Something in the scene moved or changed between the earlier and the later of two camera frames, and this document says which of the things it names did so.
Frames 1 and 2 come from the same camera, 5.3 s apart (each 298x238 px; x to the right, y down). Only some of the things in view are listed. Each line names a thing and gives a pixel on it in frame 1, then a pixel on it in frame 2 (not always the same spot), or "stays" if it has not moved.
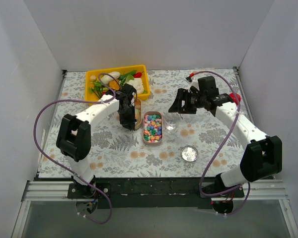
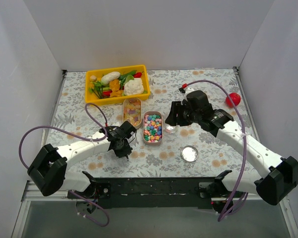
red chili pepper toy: x=138 y=75 stays
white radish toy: x=106 y=78 stays
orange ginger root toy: x=113 y=85 stays
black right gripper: x=184 y=102 -> x=178 y=113
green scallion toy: x=97 y=88 stays
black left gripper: x=127 y=120 -> x=128 y=129
